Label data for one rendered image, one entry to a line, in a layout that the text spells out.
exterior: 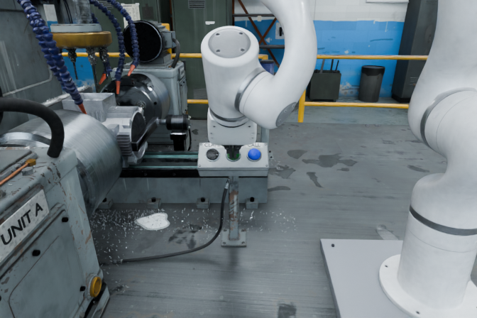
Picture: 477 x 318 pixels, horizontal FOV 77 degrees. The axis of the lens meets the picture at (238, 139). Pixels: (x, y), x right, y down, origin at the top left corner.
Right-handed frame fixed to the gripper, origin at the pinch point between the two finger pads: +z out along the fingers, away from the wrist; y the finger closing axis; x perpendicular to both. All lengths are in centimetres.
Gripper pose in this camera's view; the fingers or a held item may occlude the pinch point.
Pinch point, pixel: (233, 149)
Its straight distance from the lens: 70.0
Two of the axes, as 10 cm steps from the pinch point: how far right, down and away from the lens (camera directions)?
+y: -10.0, 0.0, 0.0
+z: 0.0, 5.1, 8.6
